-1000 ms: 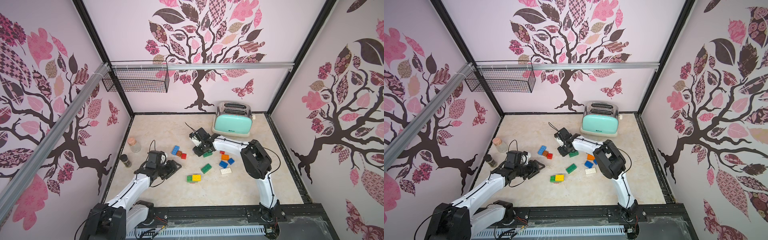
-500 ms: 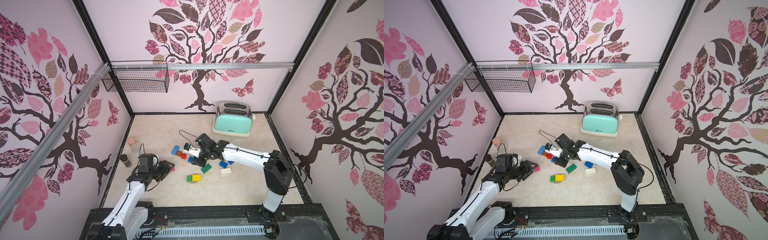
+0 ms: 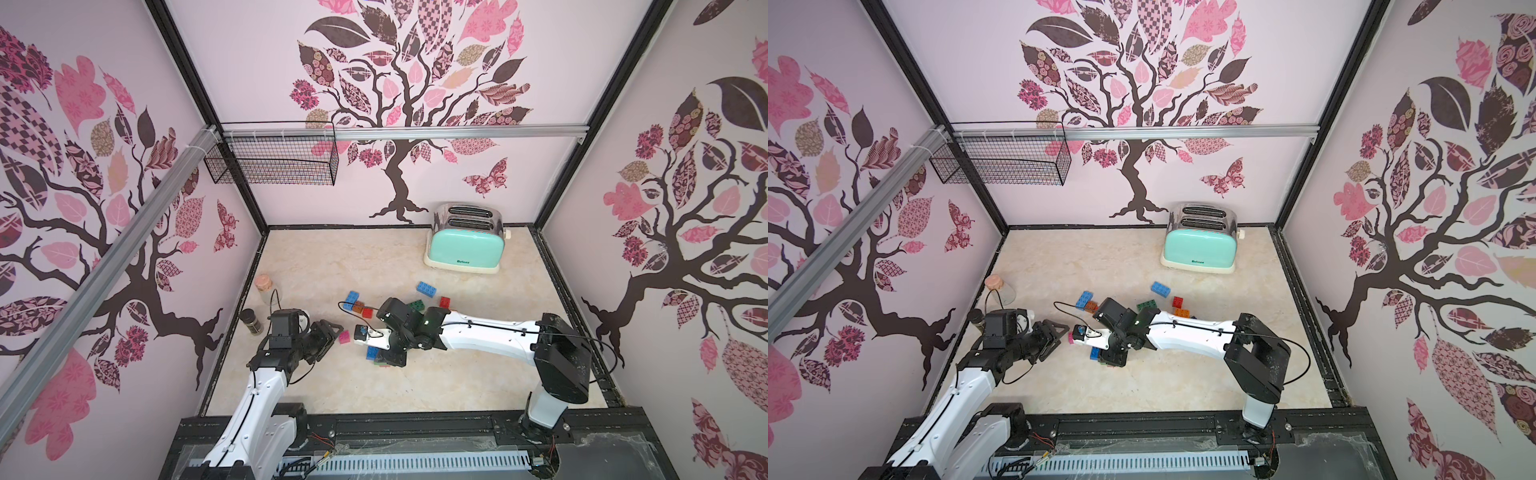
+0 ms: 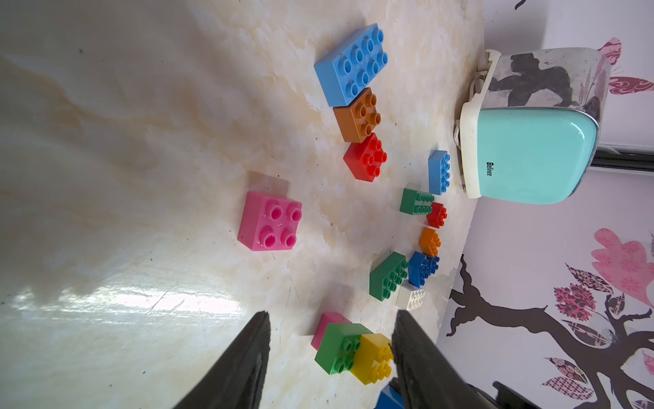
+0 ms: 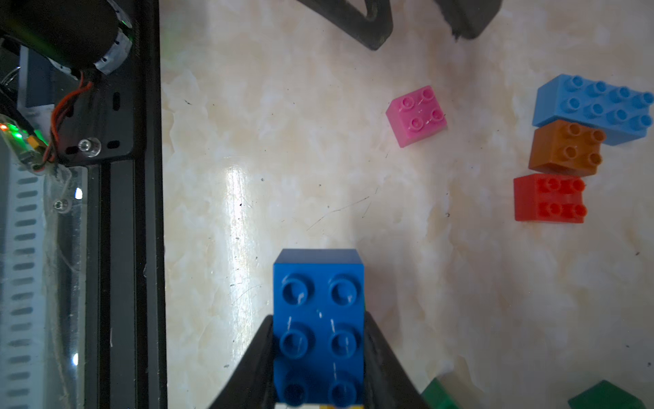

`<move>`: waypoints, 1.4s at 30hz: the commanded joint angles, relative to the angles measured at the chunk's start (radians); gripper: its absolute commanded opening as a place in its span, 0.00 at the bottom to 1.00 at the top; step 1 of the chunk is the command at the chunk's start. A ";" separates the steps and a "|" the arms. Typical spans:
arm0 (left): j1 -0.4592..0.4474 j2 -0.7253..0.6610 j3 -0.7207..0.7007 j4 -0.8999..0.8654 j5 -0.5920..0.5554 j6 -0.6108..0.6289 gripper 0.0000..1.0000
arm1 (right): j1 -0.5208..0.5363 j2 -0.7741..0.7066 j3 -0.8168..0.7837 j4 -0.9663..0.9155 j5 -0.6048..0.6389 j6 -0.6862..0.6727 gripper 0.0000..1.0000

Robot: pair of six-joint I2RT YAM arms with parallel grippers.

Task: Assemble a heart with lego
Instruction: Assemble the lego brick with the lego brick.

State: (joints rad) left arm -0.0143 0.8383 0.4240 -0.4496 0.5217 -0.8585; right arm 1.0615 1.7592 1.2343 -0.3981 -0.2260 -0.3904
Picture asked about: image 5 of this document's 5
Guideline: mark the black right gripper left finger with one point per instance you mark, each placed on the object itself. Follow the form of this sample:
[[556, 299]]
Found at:
[[252, 382]]

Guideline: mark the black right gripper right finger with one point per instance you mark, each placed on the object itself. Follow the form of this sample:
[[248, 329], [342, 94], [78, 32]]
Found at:
[[386, 384]]

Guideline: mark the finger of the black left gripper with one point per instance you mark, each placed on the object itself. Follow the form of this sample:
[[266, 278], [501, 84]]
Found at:
[[468, 18], [370, 29]]

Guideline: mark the bright green brick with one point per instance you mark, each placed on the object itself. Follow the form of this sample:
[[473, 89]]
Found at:
[[436, 396]]

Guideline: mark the blue long brick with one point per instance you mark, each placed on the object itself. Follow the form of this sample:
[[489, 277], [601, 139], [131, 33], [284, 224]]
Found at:
[[319, 327]]

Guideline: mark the yellow small brick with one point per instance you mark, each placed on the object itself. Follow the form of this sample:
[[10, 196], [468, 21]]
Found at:
[[311, 406]]

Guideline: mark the brown small brick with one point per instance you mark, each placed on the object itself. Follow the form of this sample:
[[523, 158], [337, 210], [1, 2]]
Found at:
[[566, 148]]

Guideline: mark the small light blue brick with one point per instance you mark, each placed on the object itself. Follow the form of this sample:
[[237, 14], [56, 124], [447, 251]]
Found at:
[[623, 114]]

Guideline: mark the small red brick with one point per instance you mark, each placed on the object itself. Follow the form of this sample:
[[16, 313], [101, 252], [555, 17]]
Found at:
[[546, 198]]

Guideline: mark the dark green brick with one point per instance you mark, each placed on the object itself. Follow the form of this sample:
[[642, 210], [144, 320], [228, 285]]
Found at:
[[605, 395]]

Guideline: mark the white slotted cable duct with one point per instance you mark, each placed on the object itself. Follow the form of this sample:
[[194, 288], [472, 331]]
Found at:
[[23, 303]]

